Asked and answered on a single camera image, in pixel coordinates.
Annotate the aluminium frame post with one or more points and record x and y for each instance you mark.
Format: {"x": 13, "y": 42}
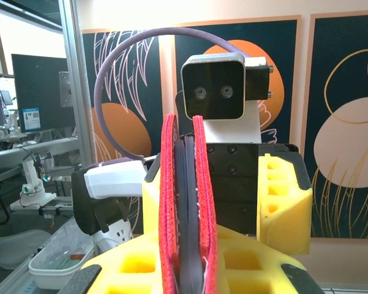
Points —
{"x": 79, "y": 92}

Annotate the grey mounting bracket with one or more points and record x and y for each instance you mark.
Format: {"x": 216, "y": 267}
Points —
{"x": 65, "y": 88}

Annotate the small white desktop robot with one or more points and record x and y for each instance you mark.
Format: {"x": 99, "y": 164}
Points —
{"x": 30, "y": 174}

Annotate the white plastic bin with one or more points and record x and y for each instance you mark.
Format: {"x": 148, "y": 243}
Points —
{"x": 58, "y": 272}

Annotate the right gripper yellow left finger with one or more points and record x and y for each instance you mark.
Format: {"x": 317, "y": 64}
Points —
{"x": 125, "y": 266}

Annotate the red card holder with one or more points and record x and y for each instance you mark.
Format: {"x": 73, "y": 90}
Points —
{"x": 168, "y": 183}

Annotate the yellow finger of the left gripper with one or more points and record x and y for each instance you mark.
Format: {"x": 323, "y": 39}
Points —
{"x": 287, "y": 220}
{"x": 151, "y": 208}

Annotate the grey workbench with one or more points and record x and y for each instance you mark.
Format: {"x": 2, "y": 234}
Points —
{"x": 33, "y": 147}

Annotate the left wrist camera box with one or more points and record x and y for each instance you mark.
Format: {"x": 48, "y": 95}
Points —
{"x": 212, "y": 88}

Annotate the black computer monitor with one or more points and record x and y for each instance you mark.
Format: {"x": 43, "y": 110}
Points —
{"x": 43, "y": 88}

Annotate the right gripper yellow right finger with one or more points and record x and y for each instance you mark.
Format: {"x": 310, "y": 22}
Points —
{"x": 257, "y": 269}

